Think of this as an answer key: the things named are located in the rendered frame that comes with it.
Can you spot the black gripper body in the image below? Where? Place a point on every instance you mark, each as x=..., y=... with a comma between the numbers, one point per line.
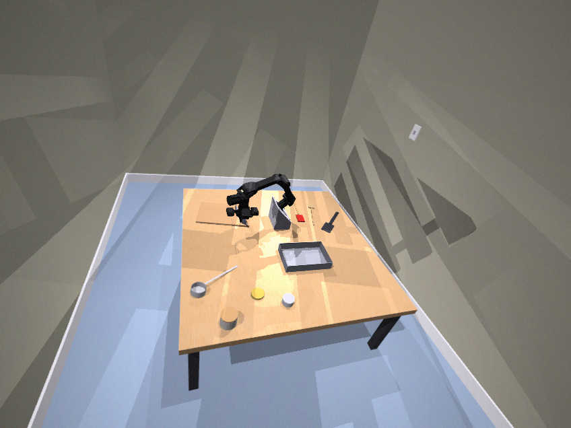
x=231, y=211

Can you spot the grey roasting tin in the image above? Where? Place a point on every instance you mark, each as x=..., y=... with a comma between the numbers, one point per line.
x=304, y=256

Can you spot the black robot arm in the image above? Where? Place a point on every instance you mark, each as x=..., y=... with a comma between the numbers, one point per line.
x=251, y=188

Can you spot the white short cylinder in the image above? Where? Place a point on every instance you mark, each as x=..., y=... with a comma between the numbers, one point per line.
x=288, y=300

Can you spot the grey saucepan with long handle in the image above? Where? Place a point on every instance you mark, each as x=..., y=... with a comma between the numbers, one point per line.
x=198, y=289

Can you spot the light wooden board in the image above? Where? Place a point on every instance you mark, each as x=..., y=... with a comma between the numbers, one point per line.
x=215, y=213

